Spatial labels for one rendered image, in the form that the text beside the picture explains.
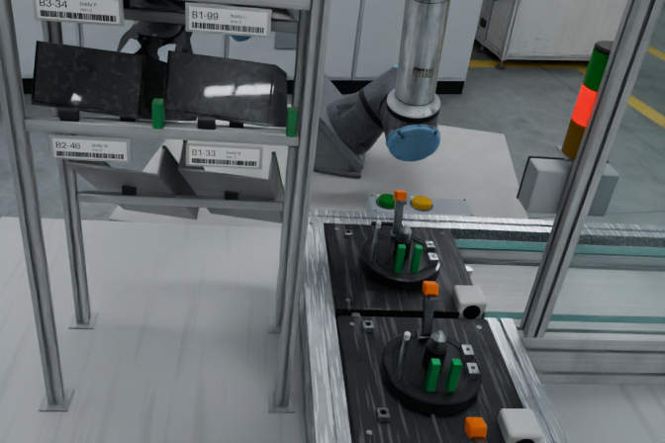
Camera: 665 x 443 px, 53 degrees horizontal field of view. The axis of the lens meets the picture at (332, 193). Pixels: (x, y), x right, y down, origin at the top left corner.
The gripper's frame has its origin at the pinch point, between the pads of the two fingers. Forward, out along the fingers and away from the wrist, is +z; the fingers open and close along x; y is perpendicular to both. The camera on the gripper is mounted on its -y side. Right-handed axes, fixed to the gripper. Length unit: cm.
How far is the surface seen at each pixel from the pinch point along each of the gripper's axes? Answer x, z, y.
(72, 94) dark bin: -2.6, 17.8, -16.0
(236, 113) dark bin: -21.2, 15.0, -13.3
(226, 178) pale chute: -17.5, 13.8, 2.4
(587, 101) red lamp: -64, 1, -8
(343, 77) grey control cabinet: 5, -233, 234
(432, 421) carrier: -50, 38, 15
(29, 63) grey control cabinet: 171, -170, 190
